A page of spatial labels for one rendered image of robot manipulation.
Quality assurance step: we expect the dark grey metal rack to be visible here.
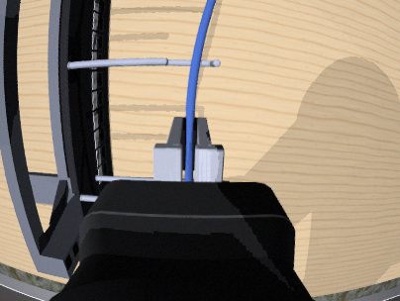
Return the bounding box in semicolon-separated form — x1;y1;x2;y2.
0;0;191;279

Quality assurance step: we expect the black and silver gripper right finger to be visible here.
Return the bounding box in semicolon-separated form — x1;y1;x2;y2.
192;117;225;182

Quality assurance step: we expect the blue cable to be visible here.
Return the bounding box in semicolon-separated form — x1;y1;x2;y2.
185;0;216;181

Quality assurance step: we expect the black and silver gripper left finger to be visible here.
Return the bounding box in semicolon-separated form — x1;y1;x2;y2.
152;117;186;181

